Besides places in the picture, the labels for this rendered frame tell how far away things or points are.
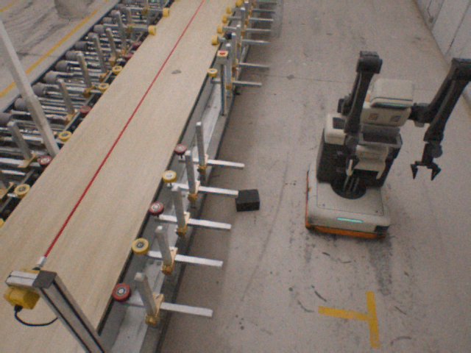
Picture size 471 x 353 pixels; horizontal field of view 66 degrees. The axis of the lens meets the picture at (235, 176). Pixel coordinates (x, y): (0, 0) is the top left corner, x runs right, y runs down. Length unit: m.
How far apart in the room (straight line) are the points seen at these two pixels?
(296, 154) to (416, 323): 1.82
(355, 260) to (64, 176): 2.15
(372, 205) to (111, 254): 1.98
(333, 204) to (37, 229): 2.02
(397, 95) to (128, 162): 1.61
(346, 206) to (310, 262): 0.52
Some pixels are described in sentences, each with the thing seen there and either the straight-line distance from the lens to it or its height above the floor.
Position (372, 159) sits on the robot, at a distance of 2.57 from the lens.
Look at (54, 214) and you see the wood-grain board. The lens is 2.18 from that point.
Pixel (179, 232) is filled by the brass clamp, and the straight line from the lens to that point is 2.01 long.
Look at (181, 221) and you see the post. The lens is 1.97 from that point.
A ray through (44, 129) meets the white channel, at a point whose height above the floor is 1.06.
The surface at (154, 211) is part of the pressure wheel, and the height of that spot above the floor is 0.91.
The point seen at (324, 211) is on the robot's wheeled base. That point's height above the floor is 0.28.
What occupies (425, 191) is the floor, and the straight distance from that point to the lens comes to 3.73.
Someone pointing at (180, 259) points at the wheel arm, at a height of 0.84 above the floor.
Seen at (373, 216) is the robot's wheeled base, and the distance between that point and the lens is 2.94.
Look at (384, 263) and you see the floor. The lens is 3.07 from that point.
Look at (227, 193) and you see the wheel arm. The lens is 2.16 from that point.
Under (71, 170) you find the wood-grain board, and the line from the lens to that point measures 2.40.
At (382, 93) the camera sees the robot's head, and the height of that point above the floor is 1.34.
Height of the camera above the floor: 2.43
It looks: 45 degrees down
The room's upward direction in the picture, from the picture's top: 1 degrees clockwise
